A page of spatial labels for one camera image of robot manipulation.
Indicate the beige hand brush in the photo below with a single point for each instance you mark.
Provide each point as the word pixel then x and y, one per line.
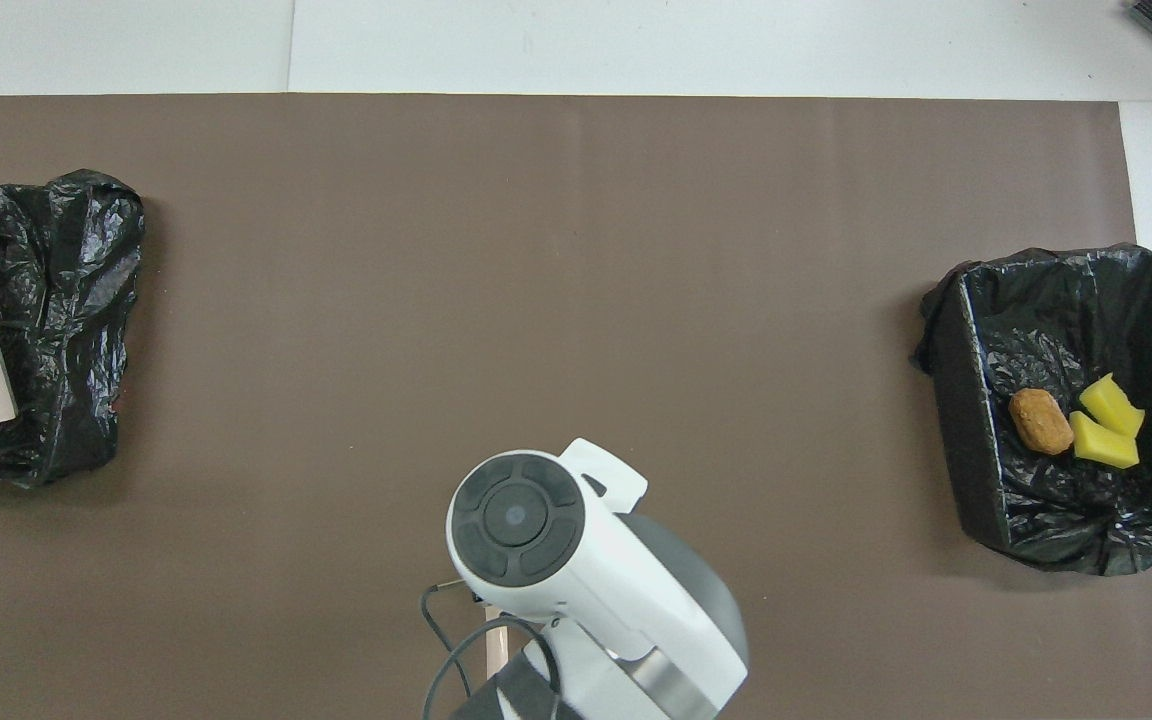
pixel 498 660

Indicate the brown nugget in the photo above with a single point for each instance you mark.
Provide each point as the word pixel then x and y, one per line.
pixel 1041 422

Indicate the narrow yellow green sponge piece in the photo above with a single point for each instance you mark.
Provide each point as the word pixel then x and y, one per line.
pixel 1104 442

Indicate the wide yellow green sponge piece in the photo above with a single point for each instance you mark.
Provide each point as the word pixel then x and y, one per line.
pixel 1111 403

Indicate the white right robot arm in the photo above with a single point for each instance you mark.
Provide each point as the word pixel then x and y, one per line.
pixel 586 560

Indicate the open bin with black liner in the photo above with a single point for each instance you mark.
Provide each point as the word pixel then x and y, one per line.
pixel 1066 300

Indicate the covered black plastic bag bin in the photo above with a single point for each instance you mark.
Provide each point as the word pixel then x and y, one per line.
pixel 66 300

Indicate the brown table mat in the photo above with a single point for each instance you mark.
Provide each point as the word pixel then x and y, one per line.
pixel 576 200

